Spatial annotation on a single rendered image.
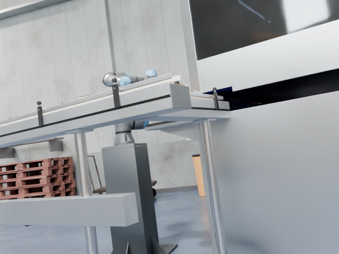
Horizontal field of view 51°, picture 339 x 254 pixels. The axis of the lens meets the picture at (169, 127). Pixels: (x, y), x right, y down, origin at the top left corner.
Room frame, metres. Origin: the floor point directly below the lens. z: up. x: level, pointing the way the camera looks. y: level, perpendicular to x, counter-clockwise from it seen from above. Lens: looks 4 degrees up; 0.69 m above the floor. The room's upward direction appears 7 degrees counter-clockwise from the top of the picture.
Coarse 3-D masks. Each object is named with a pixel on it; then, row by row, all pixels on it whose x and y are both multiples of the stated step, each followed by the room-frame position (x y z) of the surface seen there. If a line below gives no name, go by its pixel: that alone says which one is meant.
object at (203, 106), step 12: (192, 96) 1.84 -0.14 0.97; (204, 96) 1.82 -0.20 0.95; (216, 96) 1.85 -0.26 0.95; (192, 108) 1.65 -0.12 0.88; (204, 108) 1.75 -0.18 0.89; (216, 108) 1.84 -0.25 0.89; (228, 108) 1.97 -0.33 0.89; (144, 120) 1.54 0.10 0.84; (156, 120) 1.61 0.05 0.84; (168, 120) 1.68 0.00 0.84; (180, 120) 1.76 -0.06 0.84; (192, 120) 1.85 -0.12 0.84
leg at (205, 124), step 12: (204, 120) 1.81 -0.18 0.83; (204, 132) 1.84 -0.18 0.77; (204, 144) 1.85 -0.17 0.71; (204, 156) 1.86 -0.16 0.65; (216, 180) 1.85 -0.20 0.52; (216, 192) 1.84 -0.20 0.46; (216, 204) 1.84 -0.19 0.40; (216, 216) 1.84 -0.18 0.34; (216, 228) 1.85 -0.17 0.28; (216, 240) 1.85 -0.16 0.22
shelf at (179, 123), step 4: (160, 124) 2.29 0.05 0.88; (164, 124) 2.27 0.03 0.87; (168, 124) 2.25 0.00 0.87; (172, 124) 2.23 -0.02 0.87; (176, 124) 2.22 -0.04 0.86; (180, 124) 2.25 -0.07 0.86; (144, 128) 2.36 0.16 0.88; (148, 128) 2.34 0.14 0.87; (152, 128) 2.32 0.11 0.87; (156, 128) 2.31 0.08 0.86; (160, 128) 2.34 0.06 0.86
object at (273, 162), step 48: (336, 96) 1.68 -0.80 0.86; (240, 144) 1.97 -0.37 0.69; (288, 144) 1.83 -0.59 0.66; (336, 144) 1.70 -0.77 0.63; (240, 192) 2.00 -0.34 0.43; (288, 192) 1.85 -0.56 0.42; (336, 192) 1.72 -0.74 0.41; (240, 240) 2.02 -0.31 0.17; (288, 240) 1.87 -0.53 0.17; (336, 240) 1.74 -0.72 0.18
